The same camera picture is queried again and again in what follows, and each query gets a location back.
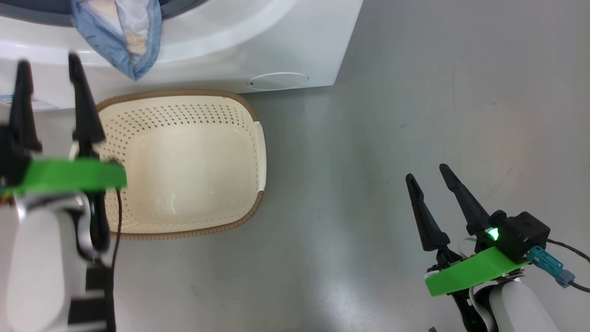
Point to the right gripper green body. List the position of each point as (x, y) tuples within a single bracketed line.
[(470, 274)]

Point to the teal right camera connector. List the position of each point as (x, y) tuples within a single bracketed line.
[(551, 266)]

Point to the cream perforated laundry basket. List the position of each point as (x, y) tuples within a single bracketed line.
[(184, 175)]

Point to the grey rubber door gasket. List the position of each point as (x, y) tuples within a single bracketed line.
[(46, 7)]

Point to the blue cartoon print garment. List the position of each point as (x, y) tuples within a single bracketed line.
[(106, 50)]

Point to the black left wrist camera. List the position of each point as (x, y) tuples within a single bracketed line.
[(11, 157)]

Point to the blue energy label sticker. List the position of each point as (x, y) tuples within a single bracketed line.
[(46, 103)]

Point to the round white filter cover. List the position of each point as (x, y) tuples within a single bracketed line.
[(276, 81)]

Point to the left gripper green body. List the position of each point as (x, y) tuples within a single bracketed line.
[(69, 175)]

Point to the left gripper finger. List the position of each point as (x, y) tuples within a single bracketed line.
[(24, 115), (85, 115)]

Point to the white front-load washing machine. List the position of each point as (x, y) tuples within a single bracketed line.
[(230, 50)]

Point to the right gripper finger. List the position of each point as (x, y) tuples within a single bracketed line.
[(428, 221), (470, 207)]

